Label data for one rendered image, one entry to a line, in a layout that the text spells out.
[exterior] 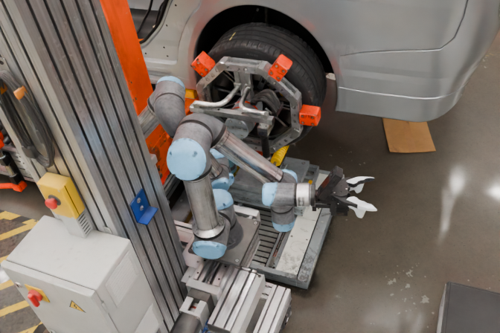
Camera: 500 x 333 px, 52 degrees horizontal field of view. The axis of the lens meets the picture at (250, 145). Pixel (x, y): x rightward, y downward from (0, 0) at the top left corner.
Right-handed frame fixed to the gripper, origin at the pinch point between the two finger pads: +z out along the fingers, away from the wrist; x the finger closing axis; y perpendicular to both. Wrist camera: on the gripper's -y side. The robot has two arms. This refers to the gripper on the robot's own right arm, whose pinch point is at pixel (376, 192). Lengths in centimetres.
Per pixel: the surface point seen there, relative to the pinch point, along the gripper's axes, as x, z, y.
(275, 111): -74, -40, 15
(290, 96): -86, -35, 14
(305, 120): -87, -28, 28
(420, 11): -91, 21, -24
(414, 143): -175, 38, 100
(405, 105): -98, 20, 26
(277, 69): -86, -40, 0
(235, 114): -73, -59, 16
